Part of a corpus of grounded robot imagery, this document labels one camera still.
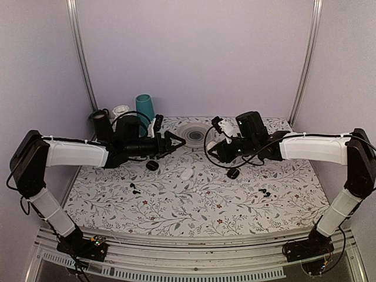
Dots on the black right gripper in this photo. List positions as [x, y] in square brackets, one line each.
[225, 156]

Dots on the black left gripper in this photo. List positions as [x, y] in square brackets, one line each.
[161, 151]

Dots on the small white case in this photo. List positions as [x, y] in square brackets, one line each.
[210, 145]

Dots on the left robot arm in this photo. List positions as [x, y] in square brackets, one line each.
[117, 142]

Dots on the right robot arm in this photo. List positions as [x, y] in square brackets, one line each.
[250, 139]

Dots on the black earbud case right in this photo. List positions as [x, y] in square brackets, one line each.
[233, 173]

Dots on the black earbud case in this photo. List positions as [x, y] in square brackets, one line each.
[233, 173]
[152, 165]

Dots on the black earbud case left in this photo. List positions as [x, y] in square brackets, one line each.
[152, 165]

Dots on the white oval earbud case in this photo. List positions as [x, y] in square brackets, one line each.
[187, 174]

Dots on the white earbuds on mat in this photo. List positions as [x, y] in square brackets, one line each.
[199, 192]

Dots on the white ribbed plate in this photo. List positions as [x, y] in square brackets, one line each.
[193, 134]

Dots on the teal vase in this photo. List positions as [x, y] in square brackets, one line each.
[144, 105]

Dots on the floral table mat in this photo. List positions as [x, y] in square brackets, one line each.
[168, 206]

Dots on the white ribbed vase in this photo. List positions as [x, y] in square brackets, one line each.
[120, 110]

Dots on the black cylinder vase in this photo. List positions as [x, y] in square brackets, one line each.
[102, 126]

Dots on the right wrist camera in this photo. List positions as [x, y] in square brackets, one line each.
[224, 127]

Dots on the front aluminium rail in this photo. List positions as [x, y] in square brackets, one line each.
[255, 257]

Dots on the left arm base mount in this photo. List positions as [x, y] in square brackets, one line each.
[83, 248]

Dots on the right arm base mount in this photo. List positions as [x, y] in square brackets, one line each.
[313, 246]

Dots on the left aluminium post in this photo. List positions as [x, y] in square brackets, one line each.
[77, 38]

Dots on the aluminium post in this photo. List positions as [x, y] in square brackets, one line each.
[308, 57]
[77, 38]

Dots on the right aluminium post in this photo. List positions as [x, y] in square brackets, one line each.
[308, 57]

